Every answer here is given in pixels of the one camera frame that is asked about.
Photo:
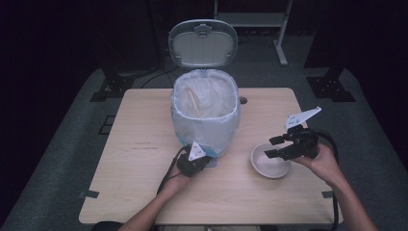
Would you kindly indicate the person's right hand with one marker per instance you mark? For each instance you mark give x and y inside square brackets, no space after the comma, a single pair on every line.
[324,166]

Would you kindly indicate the black stand base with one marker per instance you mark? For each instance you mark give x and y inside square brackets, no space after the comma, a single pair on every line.
[110,88]
[330,88]

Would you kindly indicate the white metal stand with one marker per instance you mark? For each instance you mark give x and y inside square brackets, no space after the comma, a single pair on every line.
[256,19]

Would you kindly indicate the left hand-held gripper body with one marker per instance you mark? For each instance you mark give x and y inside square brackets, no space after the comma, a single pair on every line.
[189,165]

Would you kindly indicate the grey pedal trash can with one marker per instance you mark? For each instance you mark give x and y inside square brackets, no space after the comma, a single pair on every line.
[202,45]

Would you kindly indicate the grey tape strip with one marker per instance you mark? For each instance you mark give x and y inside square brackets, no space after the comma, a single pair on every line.
[327,194]
[89,194]

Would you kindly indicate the person's left hand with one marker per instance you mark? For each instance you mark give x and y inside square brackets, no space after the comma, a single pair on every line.
[178,181]

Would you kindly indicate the white ceramic bowl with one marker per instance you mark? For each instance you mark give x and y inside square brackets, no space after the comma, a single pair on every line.
[271,168]

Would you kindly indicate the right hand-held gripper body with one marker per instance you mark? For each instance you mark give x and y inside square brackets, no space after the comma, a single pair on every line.
[303,142]

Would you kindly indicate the translucent white trash bag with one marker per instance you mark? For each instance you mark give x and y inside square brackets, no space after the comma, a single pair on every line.
[205,134]

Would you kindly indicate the wooden disposable chopsticks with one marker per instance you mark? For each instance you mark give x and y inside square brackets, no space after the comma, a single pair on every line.
[194,103]

